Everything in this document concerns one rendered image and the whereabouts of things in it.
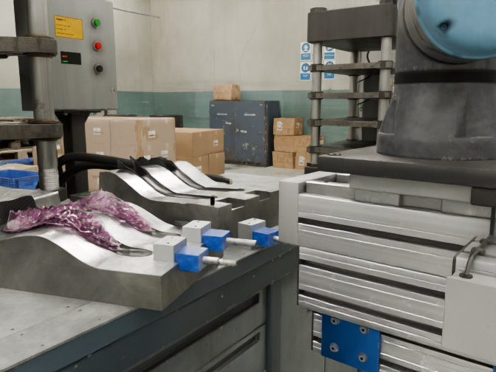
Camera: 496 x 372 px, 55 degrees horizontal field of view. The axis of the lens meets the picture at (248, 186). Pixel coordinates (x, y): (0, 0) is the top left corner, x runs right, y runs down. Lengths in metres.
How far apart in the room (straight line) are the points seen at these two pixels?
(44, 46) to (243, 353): 1.03
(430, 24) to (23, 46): 1.28
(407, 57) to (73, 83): 1.37
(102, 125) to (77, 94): 3.41
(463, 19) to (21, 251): 0.69
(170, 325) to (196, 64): 8.77
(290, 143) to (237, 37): 2.31
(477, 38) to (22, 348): 0.60
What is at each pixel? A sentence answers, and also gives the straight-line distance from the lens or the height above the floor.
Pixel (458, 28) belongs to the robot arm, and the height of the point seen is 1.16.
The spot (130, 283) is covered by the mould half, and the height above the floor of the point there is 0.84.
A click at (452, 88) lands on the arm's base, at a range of 0.58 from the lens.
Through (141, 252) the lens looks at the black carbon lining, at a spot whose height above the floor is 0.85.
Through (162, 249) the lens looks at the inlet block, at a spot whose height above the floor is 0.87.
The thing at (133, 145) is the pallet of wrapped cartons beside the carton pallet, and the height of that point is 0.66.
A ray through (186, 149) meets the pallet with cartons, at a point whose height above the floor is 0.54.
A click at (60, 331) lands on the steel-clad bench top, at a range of 0.71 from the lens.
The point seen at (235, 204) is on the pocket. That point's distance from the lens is 1.06.
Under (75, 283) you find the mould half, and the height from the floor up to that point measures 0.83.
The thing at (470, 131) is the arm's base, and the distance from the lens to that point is 0.59.
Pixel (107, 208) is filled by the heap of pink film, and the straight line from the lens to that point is 0.93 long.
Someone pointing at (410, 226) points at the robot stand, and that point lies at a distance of 0.59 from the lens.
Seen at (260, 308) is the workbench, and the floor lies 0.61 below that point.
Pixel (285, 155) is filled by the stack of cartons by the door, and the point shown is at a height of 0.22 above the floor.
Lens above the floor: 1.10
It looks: 10 degrees down
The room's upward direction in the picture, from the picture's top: straight up
